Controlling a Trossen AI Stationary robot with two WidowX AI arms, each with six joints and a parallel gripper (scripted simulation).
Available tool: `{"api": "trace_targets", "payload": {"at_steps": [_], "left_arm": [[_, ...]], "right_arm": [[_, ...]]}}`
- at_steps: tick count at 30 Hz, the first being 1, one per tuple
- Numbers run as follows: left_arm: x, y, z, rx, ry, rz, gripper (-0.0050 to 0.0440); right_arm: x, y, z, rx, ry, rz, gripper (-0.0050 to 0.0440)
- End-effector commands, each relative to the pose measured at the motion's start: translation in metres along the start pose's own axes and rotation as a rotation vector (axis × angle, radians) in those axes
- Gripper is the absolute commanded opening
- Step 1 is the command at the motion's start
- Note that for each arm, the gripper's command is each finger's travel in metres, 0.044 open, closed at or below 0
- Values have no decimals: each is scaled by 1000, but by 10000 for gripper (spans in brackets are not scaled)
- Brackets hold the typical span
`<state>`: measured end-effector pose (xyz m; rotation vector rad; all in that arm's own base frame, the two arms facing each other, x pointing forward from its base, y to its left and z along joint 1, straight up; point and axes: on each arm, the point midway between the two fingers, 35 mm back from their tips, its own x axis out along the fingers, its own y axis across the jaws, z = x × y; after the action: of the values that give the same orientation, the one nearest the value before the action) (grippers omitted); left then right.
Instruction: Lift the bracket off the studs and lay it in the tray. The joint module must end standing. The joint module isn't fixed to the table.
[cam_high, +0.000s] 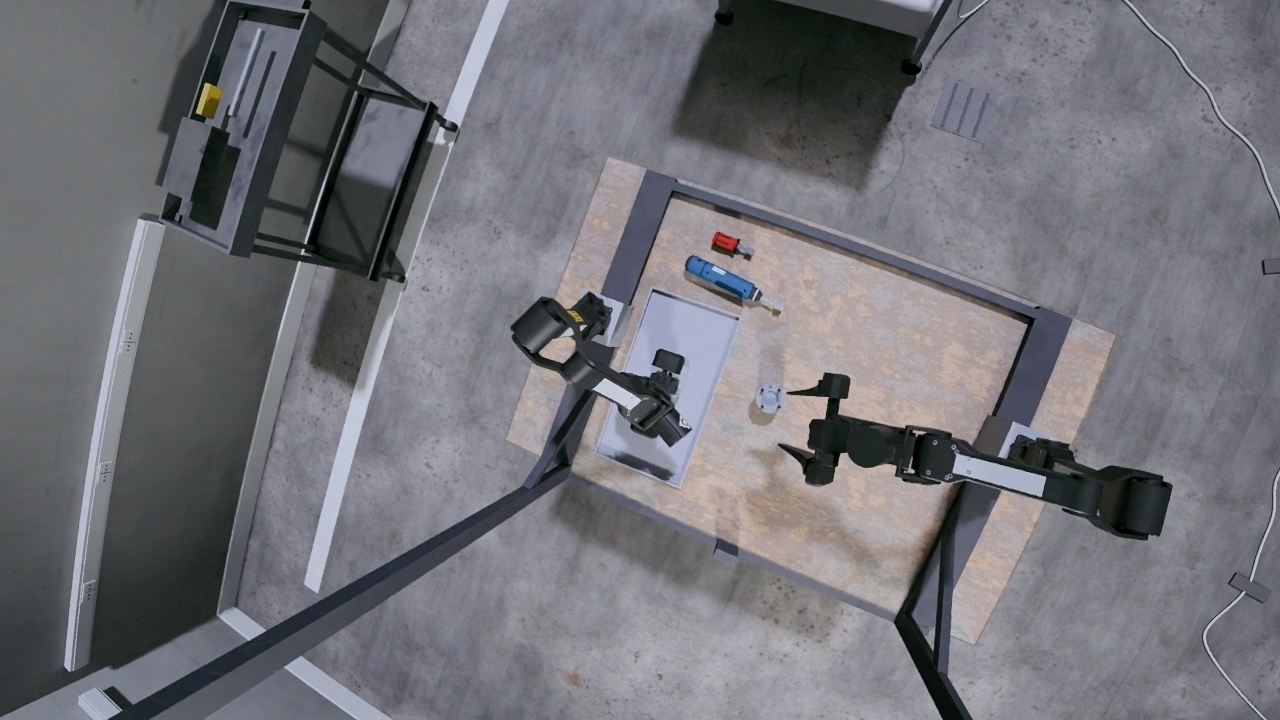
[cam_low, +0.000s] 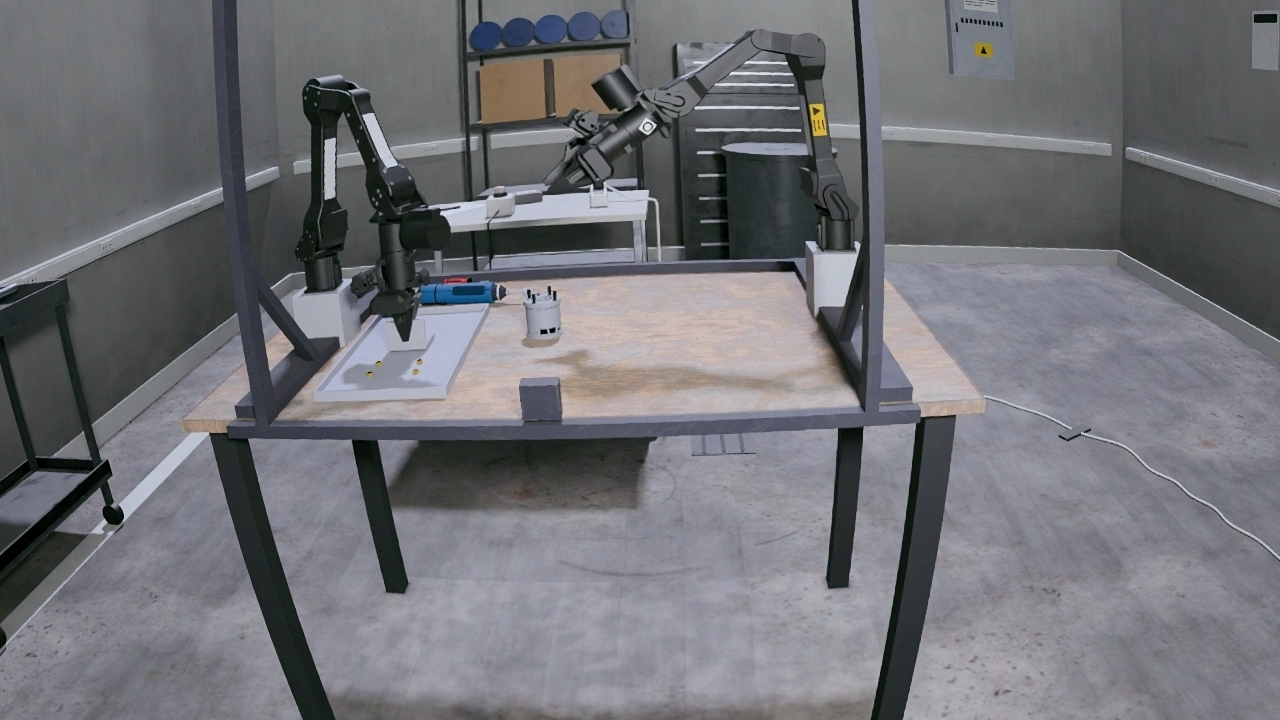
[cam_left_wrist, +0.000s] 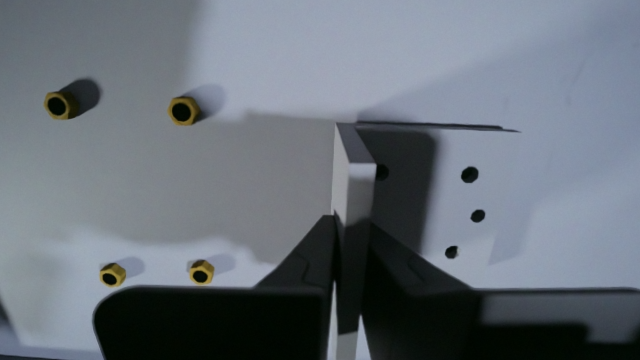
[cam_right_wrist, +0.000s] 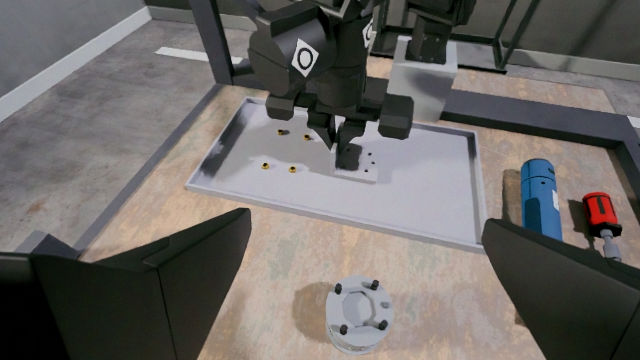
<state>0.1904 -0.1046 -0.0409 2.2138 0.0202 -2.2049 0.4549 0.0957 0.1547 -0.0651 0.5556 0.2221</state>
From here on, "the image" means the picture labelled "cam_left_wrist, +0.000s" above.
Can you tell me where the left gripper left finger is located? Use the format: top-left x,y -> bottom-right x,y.
92,215 -> 337,360

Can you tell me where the grey l-shaped bracket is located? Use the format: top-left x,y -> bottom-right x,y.
331,123 -> 523,360

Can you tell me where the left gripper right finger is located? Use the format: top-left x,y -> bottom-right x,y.
361,222 -> 640,360

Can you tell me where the brass hex nut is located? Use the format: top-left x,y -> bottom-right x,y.
44,92 -> 80,120
189,260 -> 215,285
167,97 -> 201,126
99,264 -> 126,288

